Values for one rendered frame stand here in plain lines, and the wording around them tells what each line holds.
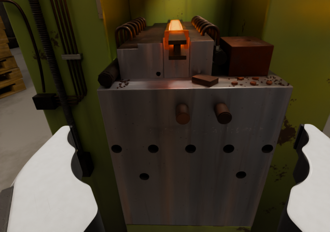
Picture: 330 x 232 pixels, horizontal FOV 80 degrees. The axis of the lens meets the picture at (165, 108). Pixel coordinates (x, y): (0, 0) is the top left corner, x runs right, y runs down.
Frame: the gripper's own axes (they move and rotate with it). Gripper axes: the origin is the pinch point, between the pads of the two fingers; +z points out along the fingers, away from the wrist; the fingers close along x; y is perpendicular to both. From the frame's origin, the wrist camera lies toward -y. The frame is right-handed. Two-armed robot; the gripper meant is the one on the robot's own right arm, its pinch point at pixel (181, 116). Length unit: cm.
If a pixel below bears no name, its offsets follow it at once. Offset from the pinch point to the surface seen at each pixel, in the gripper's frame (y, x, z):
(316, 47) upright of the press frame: 6, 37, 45
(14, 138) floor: 100, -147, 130
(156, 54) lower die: 3.3, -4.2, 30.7
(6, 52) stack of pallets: 45, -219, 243
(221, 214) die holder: 47, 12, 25
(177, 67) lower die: 6.1, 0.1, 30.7
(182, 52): 1.1, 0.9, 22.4
